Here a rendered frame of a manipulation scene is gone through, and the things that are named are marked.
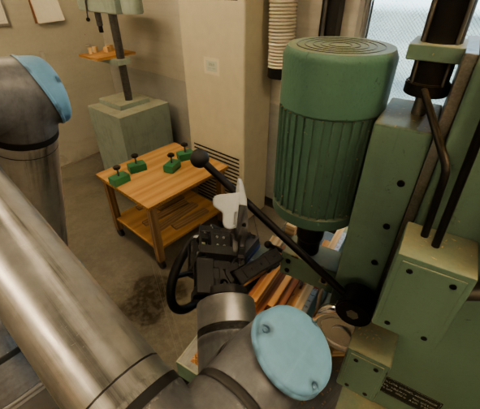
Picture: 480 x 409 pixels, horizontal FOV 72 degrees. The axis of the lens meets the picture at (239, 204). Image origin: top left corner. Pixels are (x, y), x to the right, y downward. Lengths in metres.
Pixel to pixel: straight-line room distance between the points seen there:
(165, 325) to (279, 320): 1.64
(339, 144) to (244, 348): 0.34
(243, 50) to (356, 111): 1.54
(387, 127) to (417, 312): 0.26
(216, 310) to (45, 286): 0.23
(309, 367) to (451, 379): 0.45
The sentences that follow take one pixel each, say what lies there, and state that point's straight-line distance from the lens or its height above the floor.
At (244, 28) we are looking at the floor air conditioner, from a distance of 2.01.
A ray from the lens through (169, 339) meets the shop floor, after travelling 1.92.
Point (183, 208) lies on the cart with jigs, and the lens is 2.40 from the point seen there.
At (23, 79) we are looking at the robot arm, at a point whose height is 1.46.
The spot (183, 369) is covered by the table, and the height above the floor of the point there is 0.89.
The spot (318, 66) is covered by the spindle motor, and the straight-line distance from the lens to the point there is 0.51.
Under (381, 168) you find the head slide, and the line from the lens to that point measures 0.55.
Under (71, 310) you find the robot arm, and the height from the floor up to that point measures 1.35.
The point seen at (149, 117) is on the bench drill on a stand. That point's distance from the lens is 2.83.
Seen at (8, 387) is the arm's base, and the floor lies 0.82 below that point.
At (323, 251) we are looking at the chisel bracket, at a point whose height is 1.07.
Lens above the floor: 1.60
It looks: 36 degrees down
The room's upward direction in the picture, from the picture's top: straight up
